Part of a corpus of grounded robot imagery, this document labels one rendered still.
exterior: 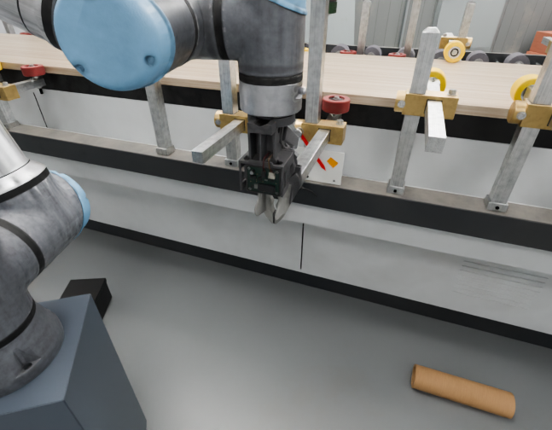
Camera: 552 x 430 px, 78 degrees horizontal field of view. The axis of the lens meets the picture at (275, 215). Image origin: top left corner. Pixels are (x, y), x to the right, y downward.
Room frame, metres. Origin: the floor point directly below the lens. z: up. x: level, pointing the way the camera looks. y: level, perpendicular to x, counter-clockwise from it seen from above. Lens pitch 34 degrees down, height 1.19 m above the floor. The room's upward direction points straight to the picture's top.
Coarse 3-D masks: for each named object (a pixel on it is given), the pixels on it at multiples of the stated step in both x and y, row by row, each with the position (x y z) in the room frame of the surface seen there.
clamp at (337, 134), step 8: (296, 120) 0.93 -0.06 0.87; (304, 120) 0.92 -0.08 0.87; (320, 120) 0.92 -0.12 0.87; (328, 120) 0.92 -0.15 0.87; (304, 128) 0.90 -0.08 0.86; (312, 128) 0.89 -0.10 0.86; (320, 128) 0.88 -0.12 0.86; (328, 128) 0.88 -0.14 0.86; (336, 128) 0.87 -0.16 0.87; (344, 128) 0.87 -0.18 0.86; (304, 136) 0.90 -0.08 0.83; (312, 136) 0.89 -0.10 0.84; (336, 136) 0.87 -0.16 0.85; (344, 136) 0.89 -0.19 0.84; (336, 144) 0.87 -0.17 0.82
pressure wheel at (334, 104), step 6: (324, 96) 1.02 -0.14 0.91; (330, 96) 1.03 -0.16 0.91; (336, 96) 1.01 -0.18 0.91; (342, 96) 1.02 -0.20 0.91; (324, 102) 0.99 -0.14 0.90; (330, 102) 0.97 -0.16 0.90; (336, 102) 0.97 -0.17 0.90; (342, 102) 0.97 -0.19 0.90; (348, 102) 0.98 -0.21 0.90; (324, 108) 0.99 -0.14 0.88; (330, 108) 0.97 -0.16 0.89; (336, 108) 0.97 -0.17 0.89; (342, 108) 0.97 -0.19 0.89; (348, 108) 0.99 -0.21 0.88; (336, 114) 1.00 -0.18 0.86
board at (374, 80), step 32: (64, 64) 1.53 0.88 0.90; (192, 64) 1.53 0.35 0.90; (352, 64) 1.53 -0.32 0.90; (384, 64) 1.53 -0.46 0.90; (448, 64) 1.53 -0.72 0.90; (480, 64) 1.53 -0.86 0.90; (512, 64) 1.53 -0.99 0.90; (352, 96) 1.07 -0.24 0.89; (384, 96) 1.05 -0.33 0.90; (480, 96) 1.05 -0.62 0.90
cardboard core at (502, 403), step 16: (416, 368) 0.68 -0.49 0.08; (416, 384) 0.63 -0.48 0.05; (432, 384) 0.62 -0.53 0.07; (448, 384) 0.62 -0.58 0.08; (464, 384) 0.62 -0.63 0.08; (480, 384) 0.62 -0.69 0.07; (464, 400) 0.58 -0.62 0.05; (480, 400) 0.57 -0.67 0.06; (496, 400) 0.57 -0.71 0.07; (512, 400) 0.56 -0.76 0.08; (512, 416) 0.53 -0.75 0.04
